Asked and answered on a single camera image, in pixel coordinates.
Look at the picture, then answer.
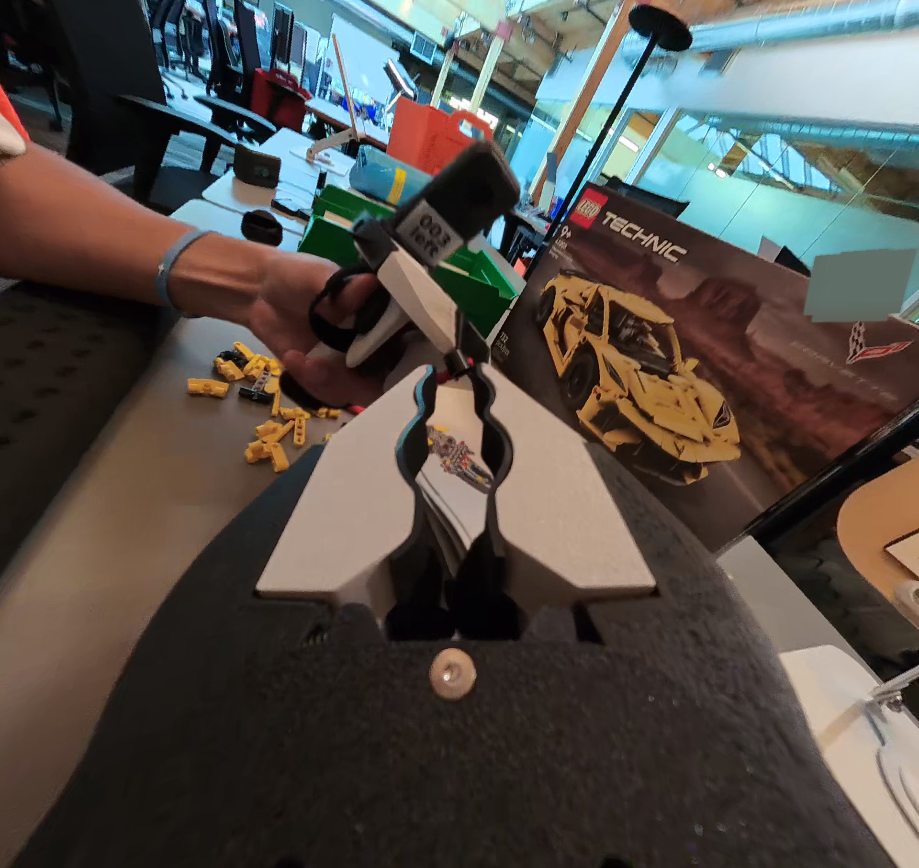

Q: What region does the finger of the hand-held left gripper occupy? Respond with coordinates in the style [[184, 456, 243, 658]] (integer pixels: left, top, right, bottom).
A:
[[456, 312, 493, 368], [377, 249, 462, 357]]

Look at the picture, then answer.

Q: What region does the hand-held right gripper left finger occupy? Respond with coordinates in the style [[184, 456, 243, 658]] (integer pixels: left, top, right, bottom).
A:
[[256, 364, 439, 600]]

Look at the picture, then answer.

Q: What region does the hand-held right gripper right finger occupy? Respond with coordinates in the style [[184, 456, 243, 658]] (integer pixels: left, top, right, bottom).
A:
[[470, 364, 658, 600]]

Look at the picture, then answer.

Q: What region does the pile of yellow lego pieces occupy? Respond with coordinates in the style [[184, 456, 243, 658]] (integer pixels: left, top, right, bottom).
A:
[[187, 340, 342, 474]]

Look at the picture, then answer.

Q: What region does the white instruction booklet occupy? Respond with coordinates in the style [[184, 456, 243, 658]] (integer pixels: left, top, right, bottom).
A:
[[416, 383, 504, 575]]

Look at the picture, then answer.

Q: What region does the person's left forearm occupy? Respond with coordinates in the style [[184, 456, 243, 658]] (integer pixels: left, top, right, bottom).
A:
[[0, 143, 259, 323]]

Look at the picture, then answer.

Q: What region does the lego set box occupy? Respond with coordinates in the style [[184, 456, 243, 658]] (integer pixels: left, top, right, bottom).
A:
[[499, 182, 919, 553]]

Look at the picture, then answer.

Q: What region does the green plastic bin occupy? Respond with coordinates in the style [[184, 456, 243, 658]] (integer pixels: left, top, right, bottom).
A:
[[298, 182, 528, 341]]

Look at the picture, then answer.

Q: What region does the orange plastic case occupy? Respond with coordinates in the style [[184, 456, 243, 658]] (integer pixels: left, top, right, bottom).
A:
[[386, 96, 496, 176]]

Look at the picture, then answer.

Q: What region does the blue wrapped roll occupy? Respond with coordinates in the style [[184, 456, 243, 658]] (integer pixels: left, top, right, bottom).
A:
[[348, 143, 435, 209]]

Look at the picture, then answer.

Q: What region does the white desk stand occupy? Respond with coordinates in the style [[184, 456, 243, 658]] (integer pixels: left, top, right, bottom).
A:
[[305, 32, 363, 166]]

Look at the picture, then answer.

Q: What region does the black round knob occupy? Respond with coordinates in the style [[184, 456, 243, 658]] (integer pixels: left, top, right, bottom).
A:
[[240, 209, 284, 248]]

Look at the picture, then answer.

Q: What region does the red jacket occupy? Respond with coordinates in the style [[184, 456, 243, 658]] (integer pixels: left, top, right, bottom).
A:
[[251, 67, 311, 133]]

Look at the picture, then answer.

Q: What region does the small black box device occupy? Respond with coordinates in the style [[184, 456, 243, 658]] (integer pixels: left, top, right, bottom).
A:
[[233, 143, 282, 189]]

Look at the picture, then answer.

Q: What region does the blue wristband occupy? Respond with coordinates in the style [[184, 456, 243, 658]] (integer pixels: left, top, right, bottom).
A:
[[154, 228, 216, 320]]

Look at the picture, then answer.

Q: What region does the black pole with round top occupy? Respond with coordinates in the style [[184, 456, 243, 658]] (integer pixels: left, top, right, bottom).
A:
[[524, 5, 694, 280]]

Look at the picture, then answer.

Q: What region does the black office chair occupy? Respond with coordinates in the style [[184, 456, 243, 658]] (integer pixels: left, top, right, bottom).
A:
[[147, 0, 277, 144]]

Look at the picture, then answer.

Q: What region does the black perforated armrest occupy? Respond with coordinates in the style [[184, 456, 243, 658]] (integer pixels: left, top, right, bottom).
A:
[[0, 287, 180, 568]]

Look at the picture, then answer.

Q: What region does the white tablet stand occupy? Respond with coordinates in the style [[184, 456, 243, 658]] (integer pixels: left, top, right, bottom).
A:
[[779, 459, 919, 868]]

